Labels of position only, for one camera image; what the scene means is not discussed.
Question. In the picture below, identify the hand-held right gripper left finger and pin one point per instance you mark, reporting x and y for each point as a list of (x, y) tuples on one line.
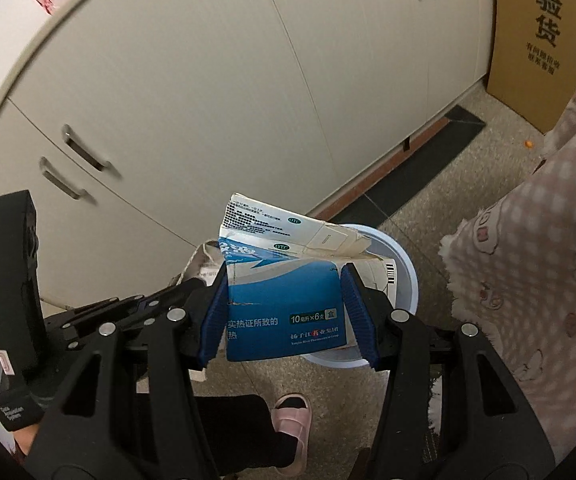
[(215, 320)]

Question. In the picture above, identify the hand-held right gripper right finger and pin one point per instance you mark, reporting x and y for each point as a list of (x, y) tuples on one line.
[(360, 320)]

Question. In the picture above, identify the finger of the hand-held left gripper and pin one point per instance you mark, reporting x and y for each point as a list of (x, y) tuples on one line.
[(133, 302), (93, 330)]

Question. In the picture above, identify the light blue trash bin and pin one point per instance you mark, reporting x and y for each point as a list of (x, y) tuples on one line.
[(403, 280)]

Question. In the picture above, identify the blue and white medicine box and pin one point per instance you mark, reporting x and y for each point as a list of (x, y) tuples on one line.
[(283, 300)]

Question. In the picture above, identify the person's leg in black pants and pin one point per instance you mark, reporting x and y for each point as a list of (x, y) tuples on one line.
[(238, 435)]

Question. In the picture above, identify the pink slipper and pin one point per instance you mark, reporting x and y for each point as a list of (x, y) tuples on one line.
[(292, 430)]

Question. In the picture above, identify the fluffy printed blanket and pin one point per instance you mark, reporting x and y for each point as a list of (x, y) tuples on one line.
[(542, 270)]

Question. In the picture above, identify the white cabinet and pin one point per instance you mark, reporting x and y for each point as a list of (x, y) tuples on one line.
[(218, 85)]

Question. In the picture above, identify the brown cardboard box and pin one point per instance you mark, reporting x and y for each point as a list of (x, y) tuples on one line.
[(537, 45)]

